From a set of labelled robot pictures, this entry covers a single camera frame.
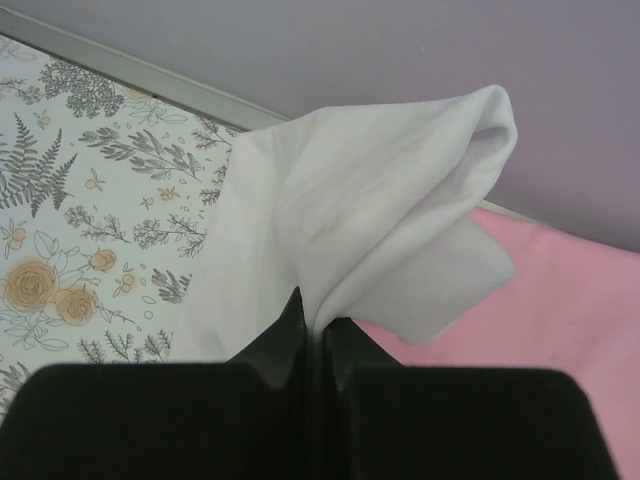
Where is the white t shirt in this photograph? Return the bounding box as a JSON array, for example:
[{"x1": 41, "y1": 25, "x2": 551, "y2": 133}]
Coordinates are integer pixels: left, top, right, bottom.
[{"x1": 170, "y1": 85, "x2": 518, "y2": 362}]

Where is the floral patterned table mat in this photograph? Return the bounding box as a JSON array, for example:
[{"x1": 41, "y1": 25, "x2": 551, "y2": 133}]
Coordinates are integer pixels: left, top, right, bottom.
[{"x1": 1, "y1": 38, "x2": 237, "y2": 408}]

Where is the folded pink t shirt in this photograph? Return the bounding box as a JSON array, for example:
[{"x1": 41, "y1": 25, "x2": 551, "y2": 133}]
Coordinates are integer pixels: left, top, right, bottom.
[{"x1": 358, "y1": 208, "x2": 639, "y2": 479}]

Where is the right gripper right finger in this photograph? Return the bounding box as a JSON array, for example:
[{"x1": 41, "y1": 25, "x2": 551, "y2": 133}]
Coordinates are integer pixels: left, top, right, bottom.
[{"x1": 322, "y1": 319, "x2": 618, "y2": 479}]

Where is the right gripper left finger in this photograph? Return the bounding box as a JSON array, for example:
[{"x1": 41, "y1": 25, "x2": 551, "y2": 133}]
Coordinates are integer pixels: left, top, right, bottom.
[{"x1": 1, "y1": 293, "x2": 306, "y2": 479}]

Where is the rear aluminium table rail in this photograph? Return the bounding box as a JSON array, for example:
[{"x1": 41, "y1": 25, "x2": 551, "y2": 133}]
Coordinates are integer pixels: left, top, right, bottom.
[{"x1": 1, "y1": 6, "x2": 287, "y2": 130}]

